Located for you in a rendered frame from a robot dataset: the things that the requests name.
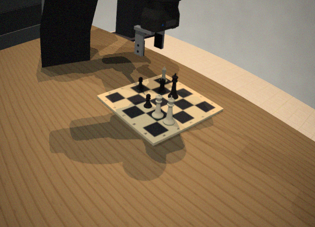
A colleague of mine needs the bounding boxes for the white chess king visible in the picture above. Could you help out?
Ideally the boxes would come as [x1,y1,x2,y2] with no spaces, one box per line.
[163,96,175,126]

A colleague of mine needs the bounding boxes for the black pawn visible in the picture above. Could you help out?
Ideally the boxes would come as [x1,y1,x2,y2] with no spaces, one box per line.
[144,94,152,108]
[136,77,144,90]

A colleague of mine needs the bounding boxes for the tan and black chessboard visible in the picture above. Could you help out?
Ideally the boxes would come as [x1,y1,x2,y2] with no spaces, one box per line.
[97,75,223,146]

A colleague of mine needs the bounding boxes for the white chess queen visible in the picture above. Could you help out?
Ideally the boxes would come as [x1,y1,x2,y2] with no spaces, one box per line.
[152,94,163,119]

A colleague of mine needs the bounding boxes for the black chess king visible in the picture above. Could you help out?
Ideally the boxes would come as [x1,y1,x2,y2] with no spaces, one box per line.
[168,73,178,99]

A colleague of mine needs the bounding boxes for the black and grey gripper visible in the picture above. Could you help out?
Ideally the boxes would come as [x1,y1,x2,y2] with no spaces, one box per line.
[134,0,181,57]

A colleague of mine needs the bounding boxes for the black rook chess piece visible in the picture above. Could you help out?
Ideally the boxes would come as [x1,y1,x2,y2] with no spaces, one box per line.
[157,78,166,94]

